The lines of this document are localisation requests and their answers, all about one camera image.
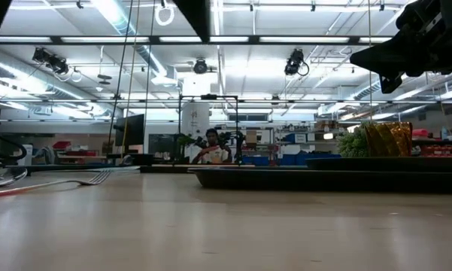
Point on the blue storage bins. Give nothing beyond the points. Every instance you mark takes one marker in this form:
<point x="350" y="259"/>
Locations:
<point x="297" y="159"/>

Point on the round black ceiling camera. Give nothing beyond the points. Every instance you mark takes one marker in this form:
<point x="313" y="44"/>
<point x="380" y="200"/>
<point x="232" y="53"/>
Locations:
<point x="200" y="66"/>

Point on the black ceiling camera cluster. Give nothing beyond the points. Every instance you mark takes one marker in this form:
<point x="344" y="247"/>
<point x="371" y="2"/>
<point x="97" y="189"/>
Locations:
<point x="50" y="60"/>

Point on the red storage bin shelf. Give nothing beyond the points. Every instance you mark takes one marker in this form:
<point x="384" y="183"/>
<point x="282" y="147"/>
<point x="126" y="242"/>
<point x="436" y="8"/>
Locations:
<point x="441" y="148"/>

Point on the gold faceted cup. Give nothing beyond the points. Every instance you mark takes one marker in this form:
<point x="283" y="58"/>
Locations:
<point x="389" y="139"/>

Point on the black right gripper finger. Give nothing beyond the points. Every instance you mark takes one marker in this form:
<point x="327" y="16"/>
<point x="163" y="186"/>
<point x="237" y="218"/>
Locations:
<point x="383" y="54"/>
<point x="390" y="83"/>

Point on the black metal frame stand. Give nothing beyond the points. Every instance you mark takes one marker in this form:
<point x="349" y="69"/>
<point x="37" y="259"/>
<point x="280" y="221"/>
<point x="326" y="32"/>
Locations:
<point x="237" y="120"/>

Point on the white cylindrical column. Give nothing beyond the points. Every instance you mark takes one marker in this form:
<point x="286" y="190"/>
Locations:
<point x="195" y="120"/>

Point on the black horizontal rig bar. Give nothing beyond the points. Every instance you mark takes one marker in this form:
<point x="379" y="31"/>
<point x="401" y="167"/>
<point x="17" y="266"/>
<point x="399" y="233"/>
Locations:
<point x="286" y="39"/>

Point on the black serving tray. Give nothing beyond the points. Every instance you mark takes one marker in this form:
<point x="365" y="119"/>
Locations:
<point x="323" y="180"/>

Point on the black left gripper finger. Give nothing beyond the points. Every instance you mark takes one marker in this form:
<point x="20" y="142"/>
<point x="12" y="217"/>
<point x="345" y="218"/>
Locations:
<point x="197" y="15"/>

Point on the black computer monitor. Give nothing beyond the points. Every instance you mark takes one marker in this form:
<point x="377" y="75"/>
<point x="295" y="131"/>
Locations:
<point x="129" y="130"/>

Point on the red storage bin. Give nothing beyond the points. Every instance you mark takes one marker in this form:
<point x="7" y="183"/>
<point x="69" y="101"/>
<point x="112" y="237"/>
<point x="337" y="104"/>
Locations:
<point x="62" y="145"/>

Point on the silver spoon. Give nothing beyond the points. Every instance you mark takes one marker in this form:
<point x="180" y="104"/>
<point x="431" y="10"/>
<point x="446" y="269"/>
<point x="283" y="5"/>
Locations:
<point x="7" y="177"/>

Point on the silver fork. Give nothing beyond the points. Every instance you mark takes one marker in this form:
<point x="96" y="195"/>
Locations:
<point x="94" y="178"/>

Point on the green bushy plant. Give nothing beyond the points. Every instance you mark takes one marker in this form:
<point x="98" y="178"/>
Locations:
<point x="353" y="143"/>

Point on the person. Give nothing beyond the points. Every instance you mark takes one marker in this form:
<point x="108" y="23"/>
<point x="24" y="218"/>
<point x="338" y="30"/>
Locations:
<point x="212" y="148"/>

